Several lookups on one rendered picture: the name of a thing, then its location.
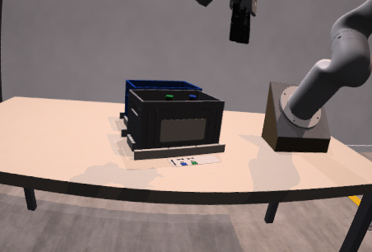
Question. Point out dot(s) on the white paper pick list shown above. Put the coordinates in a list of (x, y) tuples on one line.
[(196, 160)]

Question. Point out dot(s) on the blue plastic bottle crate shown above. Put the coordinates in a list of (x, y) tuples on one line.
[(153, 85)]

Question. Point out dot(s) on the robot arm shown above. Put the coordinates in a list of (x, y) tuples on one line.
[(351, 65)]

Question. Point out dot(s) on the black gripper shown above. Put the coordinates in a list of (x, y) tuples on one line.
[(238, 31)]

